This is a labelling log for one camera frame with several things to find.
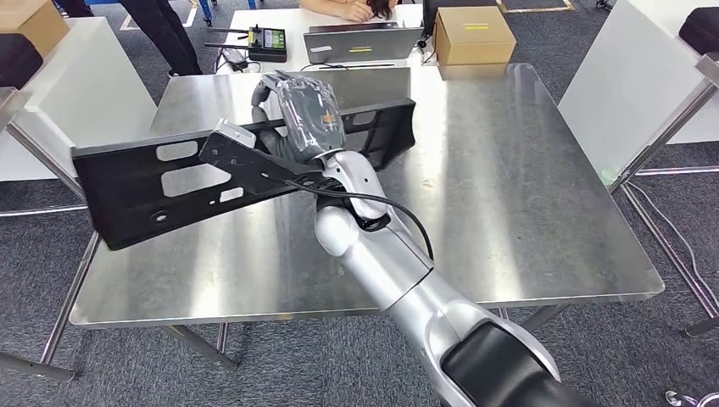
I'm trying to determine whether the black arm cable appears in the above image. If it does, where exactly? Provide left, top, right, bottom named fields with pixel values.
left=283, top=178, right=435, bottom=263

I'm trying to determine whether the black cushion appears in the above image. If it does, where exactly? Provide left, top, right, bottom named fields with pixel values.
left=677, top=6, right=719, bottom=56
left=0, top=33, right=45, bottom=91

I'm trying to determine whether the stainless steel workbench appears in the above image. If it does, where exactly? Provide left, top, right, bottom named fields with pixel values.
left=606, top=53, right=719, bottom=338
left=0, top=63, right=666, bottom=384
left=0, top=86, right=88, bottom=219

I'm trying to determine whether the black plastic panel part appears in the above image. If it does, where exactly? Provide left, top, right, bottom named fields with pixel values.
left=71, top=98, right=417, bottom=252

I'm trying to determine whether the plain cardboard box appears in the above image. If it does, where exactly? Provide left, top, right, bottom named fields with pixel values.
left=0, top=0, right=71, bottom=58

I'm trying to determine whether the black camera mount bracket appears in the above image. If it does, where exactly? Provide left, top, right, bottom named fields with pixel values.
left=198, top=131, right=327, bottom=191

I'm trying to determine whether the cardboard box with yellow label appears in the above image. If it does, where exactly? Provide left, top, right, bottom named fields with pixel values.
left=433, top=6, right=517, bottom=67

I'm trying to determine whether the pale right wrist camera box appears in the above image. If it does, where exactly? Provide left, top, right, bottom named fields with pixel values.
left=215, top=118, right=259, bottom=150

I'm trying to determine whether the grey laptop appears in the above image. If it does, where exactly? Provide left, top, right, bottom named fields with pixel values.
left=303, top=22, right=425, bottom=64

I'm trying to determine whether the black power adapter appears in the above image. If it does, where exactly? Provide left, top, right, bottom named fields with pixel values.
left=221, top=47, right=250, bottom=73

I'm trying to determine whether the person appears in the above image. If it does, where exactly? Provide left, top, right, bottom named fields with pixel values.
left=298, top=0, right=401, bottom=24
left=54, top=0, right=204, bottom=78

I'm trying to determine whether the white side table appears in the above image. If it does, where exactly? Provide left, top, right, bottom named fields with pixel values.
left=0, top=16, right=159, bottom=182
left=557, top=0, right=719, bottom=182

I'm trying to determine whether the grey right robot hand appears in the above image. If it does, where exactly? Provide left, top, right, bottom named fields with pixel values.
left=251, top=70, right=348, bottom=165

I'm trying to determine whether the black remote controller with screen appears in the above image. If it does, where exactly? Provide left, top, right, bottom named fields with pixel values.
left=204, top=24, right=288, bottom=64

